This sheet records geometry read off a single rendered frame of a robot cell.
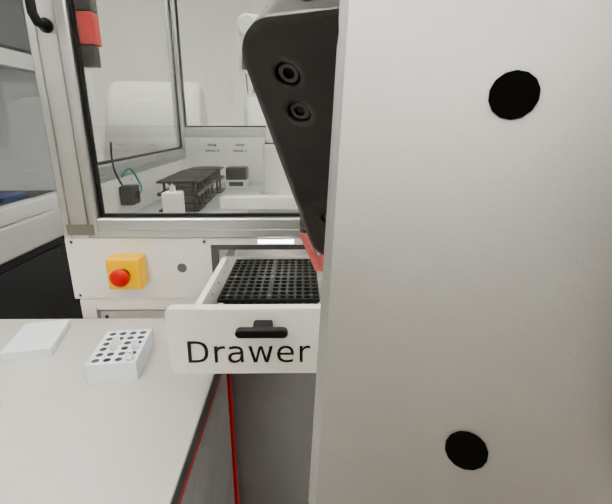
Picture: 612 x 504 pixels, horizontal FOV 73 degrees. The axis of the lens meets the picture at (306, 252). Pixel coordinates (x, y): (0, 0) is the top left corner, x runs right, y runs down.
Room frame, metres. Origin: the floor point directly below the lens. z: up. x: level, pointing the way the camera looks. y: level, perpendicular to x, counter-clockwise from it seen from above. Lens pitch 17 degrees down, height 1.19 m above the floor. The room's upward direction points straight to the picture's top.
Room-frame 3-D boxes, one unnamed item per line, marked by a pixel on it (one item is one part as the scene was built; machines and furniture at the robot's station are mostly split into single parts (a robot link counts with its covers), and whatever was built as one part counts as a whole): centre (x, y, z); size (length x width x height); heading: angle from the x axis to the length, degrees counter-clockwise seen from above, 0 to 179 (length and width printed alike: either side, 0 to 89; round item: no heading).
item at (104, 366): (0.68, 0.34, 0.78); 0.12 x 0.08 x 0.04; 7
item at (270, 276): (0.76, 0.07, 0.87); 0.22 x 0.18 x 0.06; 1
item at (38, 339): (0.76, 0.55, 0.77); 0.13 x 0.09 x 0.02; 14
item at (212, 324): (0.56, 0.06, 0.87); 0.29 x 0.02 x 0.11; 91
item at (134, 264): (0.86, 0.40, 0.88); 0.07 x 0.05 x 0.07; 91
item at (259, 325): (0.54, 0.06, 0.91); 0.07 x 0.04 x 0.01; 91
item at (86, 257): (1.36, 0.03, 0.87); 1.02 x 0.95 x 0.14; 91
